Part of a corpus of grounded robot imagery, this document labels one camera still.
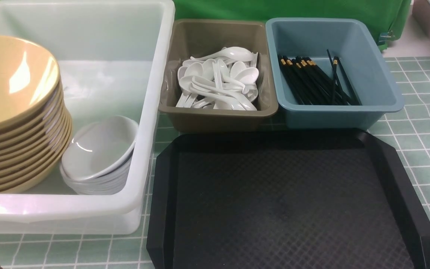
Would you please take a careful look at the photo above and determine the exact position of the black plastic serving tray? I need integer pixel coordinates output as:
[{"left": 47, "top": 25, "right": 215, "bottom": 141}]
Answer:
[{"left": 146, "top": 129, "right": 430, "bottom": 269}]

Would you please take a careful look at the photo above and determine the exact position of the bundle of black chopsticks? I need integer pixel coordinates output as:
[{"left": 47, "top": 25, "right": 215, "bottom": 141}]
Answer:
[{"left": 278, "top": 50, "right": 361, "bottom": 106}]

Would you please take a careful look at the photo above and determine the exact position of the yellow noodle bowl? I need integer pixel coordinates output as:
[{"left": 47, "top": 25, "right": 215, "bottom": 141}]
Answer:
[{"left": 0, "top": 35, "right": 60, "bottom": 129}]

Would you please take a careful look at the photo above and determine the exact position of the large white plastic tub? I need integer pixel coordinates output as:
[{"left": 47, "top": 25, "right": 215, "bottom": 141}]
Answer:
[{"left": 0, "top": 0, "right": 175, "bottom": 235}]

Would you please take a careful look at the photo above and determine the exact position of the pile of white spoons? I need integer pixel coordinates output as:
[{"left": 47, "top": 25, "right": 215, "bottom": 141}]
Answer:
[{"left": 176, "top": 47, "right": 261, "bottom": 111}]

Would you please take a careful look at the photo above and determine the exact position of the brown plastic bin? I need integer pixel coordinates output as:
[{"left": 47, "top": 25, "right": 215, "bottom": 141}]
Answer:
[{"left": 159, "top": 19, "right": 278, "bottom": 133}]

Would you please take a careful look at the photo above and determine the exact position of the stack of yellow bowls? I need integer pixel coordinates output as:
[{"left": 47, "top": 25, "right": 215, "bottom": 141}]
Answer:
[{"left": 0, "top": 84, "right": 73, "bottom": 194}]

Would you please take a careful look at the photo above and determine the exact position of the green backdrop cloth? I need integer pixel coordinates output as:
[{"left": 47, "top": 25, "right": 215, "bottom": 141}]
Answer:
[{"left": 174, "top": 0, "right": 409, "bottom": 41}]

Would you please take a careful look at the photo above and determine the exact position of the stack of white dishes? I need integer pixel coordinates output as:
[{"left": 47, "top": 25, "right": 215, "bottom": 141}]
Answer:
[{"left": 59, "top": 115, "right": 139, "bottom": 195}]

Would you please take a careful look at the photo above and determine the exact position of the blue plastic bin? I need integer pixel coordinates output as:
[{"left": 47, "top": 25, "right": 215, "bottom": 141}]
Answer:
[{"left": 266, "top": 18, "right": 404, "bottom": 130}]

